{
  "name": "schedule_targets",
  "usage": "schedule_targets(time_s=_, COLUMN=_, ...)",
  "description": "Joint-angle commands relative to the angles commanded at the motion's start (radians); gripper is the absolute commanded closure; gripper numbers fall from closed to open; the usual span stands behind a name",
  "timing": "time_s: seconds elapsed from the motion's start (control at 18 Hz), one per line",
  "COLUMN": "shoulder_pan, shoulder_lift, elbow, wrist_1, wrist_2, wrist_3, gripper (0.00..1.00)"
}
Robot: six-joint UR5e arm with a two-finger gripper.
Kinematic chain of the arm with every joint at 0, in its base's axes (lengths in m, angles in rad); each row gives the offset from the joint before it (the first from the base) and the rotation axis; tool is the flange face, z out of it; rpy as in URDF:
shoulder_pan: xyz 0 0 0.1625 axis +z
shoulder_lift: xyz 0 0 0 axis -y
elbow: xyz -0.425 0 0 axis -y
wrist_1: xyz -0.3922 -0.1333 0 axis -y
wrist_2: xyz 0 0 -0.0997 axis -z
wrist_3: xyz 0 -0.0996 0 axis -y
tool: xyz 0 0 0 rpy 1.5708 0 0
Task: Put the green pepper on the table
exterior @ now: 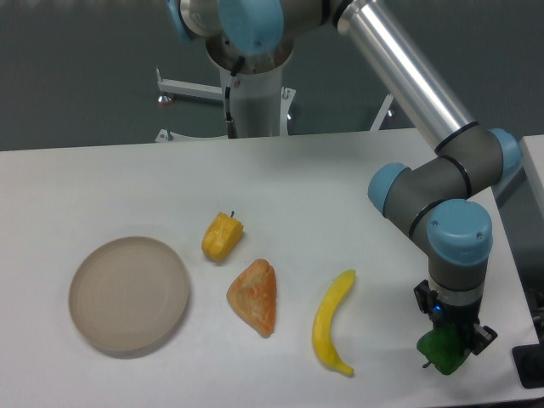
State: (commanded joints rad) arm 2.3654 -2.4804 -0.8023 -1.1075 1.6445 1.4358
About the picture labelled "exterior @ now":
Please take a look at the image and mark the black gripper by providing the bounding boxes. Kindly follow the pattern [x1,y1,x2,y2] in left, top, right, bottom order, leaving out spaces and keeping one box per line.
[414,279,498,355]

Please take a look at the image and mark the green bell pepper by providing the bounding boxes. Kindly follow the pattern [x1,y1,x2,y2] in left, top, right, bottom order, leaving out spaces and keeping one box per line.
[416,323,470,376]

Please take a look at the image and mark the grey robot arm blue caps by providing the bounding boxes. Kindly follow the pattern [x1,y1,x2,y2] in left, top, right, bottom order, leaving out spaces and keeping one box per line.
[166,1,521,354]

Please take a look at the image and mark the yellow bell pepper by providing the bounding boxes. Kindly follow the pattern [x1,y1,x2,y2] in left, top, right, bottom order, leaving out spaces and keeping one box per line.
[201,212,244,263]

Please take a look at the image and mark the black device at table edge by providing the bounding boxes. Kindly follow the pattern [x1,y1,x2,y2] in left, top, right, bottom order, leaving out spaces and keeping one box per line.
[512,344,543,389]

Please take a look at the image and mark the yellow banana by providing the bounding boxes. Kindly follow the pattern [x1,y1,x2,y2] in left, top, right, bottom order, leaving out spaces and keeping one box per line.
[311,269,356,377]

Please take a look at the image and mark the toasted bread slice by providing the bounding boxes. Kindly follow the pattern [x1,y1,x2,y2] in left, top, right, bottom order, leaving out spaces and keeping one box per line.
[226,258,277,338]

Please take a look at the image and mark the beige round plate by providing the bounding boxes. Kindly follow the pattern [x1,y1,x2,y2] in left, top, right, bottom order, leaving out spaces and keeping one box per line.
[68,236,190,358]

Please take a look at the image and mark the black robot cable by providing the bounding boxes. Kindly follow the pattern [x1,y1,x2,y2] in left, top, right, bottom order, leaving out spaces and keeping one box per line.
[224,55,247,139]

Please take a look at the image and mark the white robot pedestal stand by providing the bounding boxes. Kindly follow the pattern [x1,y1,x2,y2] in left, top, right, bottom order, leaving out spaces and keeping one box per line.
[154,40,396,144]

